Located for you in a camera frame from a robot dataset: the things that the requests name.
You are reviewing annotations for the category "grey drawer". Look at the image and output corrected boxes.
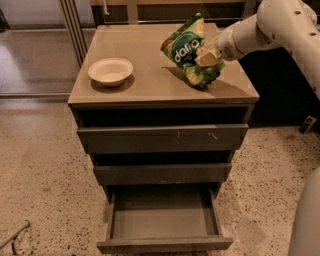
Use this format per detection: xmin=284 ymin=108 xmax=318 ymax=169
xmin=97 ymin=183 xmax=232 ymax=254
xmin=77 ymin=124 xmax=248 ymax=154
xmin=94 ymin=163 xmax=232 ymax=185

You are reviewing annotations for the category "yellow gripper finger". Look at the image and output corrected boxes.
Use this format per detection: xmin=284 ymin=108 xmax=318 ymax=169
xmin=195 ymin=48 xmax=221 ymax=66
xmin=203 ymin=36 xmax=219 ymax=49

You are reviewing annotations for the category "green rice chip bag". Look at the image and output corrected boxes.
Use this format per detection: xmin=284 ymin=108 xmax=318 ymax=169
xmin=161 ymin=13 xmax=225 ymax=88

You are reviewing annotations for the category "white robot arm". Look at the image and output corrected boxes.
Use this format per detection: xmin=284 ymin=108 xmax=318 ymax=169
xmin=196 ymin=0 xmax=320 ymax=256

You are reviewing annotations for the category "metal railing frame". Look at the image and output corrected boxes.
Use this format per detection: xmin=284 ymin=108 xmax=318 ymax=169
xmin=58 ymin=0 xmax=320 ymax=68

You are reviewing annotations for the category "top grey drawer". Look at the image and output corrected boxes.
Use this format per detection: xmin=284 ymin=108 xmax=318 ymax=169
xmin=77 ymin=124 xmax=248 ymax=154

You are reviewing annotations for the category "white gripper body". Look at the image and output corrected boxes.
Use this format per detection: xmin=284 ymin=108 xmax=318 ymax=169
xmin=214 ymin=23 xmax=248 ymax=61

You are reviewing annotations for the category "grey metal floor bar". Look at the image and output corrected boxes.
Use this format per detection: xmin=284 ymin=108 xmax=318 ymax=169
xmin=0 ymin=220 xmax=30 ymax=250

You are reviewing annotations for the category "bottom grey drawer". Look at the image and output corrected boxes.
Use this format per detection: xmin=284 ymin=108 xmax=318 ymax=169
xmin=97 ymin=183 xmax=232 ymax=254

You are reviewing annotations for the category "white paper bowl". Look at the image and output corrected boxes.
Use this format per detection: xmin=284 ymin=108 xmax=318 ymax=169
xmin=88 ymin=58 xmax=133 ymax=87

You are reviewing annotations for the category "middle grey drawer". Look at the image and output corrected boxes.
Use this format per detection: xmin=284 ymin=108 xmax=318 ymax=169
xmin=94 ymin=163 xmax=232 ymax=185

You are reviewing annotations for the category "grey drawer cabinet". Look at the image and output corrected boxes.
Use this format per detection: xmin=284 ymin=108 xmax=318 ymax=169
xmin=67 ymin=22 xmax=260 ymax=201

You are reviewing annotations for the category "small dark floor bracket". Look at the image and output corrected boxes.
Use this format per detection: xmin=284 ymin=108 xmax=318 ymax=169
xmin=298 ymin=115 xmax=317 ymax=134

